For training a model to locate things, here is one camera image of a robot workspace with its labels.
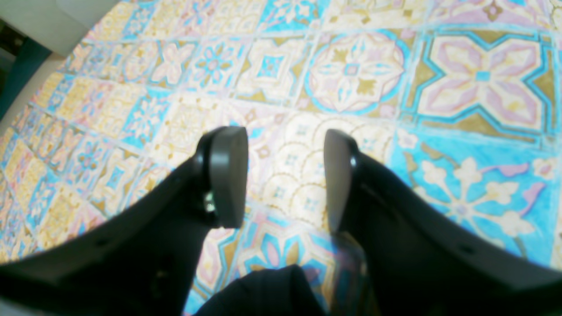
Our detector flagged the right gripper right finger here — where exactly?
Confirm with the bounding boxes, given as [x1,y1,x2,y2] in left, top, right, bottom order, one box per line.
[324,129,562,316]

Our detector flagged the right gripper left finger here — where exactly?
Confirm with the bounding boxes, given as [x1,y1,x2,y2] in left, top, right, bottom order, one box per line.
[1,126,249,316]

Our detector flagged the black t-shirt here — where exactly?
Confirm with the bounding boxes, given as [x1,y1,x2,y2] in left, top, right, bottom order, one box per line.
[195,265,326,316]

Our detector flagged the patterned tablecloth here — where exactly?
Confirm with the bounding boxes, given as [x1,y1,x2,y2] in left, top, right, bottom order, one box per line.
[1,0,561,315]

